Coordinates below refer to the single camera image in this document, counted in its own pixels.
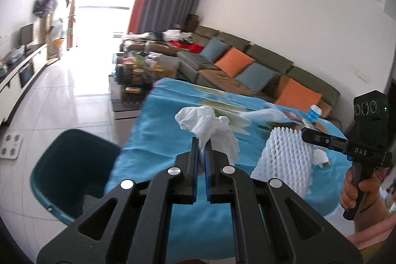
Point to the cluttered coffee table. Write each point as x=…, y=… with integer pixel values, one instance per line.
x=136, y=75

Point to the white foam fruit net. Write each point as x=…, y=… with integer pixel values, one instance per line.
x=284, y=155

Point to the person's right forearm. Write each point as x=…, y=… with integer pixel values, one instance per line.
x=374, y=214

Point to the white standing air conditioner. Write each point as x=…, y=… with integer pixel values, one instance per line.
x=63, y=4

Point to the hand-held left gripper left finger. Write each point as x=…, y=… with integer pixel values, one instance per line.
x=194, y=160

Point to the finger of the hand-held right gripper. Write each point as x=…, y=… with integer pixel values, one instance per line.
x=324, y=140

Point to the red cloth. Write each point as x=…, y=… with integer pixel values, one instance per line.
x=188, y=47

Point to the black television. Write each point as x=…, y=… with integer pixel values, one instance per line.
x=26, y=34

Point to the orange cushion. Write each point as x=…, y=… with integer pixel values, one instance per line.
x=298, y=92
x=235, y=62

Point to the white television cabinet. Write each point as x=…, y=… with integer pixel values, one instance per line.
x=18, y=78

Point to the pile of clothes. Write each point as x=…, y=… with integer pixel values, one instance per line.
x=167, y=35

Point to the green brown sofa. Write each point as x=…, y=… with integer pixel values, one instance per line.
x=269, y=66

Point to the standing fan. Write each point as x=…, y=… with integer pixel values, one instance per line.
x=44, y=4

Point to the brown cardboard box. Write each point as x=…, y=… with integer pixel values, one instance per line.
x=192, y=23

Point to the person's right hand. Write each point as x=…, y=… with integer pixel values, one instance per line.
x=348, y=189

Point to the white bathroom scale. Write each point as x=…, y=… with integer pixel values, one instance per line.
x=10, y=146

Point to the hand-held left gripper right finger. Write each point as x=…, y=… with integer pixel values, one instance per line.
x=208, y=166

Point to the white orange crumpled wrapper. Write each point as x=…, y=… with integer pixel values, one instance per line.
x=321, y=157

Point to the blue printed tablecloth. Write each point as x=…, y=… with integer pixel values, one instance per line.
x=167, y=128

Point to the teal plastic bin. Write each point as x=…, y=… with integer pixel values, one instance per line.
x=62, y=165

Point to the blue cushion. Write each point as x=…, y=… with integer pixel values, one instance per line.
x=256, y=77
x=215, y=50

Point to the white tissue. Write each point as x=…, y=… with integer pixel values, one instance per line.
x=204, y=124

